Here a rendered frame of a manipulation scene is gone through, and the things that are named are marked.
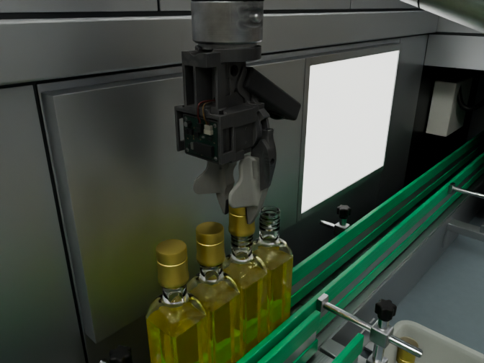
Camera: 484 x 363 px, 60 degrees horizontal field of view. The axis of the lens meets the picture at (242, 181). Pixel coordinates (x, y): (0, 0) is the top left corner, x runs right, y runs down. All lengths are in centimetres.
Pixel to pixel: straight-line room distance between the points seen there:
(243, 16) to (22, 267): 38
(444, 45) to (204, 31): 105
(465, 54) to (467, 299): 68
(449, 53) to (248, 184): 101
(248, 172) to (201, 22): 17
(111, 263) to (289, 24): 48
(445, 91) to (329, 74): 72
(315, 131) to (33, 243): 57
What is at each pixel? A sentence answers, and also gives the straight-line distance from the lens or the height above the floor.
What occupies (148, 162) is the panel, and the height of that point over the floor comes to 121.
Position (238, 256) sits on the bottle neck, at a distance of 56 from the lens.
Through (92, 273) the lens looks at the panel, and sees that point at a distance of 58.
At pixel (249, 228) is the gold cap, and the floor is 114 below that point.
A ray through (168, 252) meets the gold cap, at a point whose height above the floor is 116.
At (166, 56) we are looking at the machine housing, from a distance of 58.
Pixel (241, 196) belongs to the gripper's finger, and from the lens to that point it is 48.
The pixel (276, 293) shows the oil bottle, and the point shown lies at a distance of 63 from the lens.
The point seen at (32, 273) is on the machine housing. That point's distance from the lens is 58.
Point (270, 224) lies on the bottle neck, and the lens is 59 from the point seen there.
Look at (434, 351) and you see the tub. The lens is 92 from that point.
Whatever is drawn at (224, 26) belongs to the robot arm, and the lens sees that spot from 43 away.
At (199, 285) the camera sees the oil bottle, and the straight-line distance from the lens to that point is 54.
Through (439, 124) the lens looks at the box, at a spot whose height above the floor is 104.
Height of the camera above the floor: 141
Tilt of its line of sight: 23 degrees down
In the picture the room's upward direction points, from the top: straight up
